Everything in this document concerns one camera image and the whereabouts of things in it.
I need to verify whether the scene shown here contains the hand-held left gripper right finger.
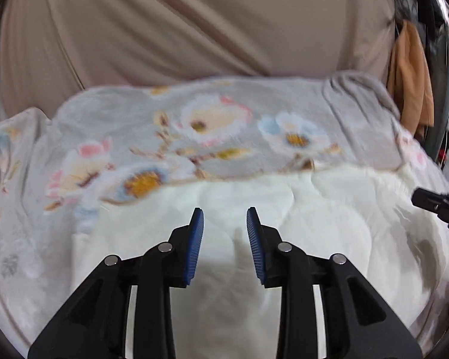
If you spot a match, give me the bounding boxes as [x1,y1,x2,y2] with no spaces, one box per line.
[246,206,423,359]

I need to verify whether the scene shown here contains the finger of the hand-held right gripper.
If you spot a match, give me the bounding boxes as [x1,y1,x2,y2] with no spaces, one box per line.
[412,188,449,235]

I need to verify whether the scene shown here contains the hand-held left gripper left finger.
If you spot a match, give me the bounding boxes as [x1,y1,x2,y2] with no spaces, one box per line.
[28,207,205,359]

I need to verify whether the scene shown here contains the white quilted jacket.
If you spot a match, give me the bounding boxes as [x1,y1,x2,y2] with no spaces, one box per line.
[71,165,449,359]

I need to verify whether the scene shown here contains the dark hanging clothes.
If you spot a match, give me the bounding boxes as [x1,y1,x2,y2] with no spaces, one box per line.
[397,0,449,174]

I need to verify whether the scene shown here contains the orange hanging garment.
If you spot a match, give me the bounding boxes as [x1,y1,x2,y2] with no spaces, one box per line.
[387,20,435,136]

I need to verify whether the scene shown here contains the grey floral blanket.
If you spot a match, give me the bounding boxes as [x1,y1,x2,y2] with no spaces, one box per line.
[0,71,449,348]

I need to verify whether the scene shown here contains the beige hanging cloth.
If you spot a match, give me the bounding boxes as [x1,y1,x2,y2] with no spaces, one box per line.
[0,0,397,91]

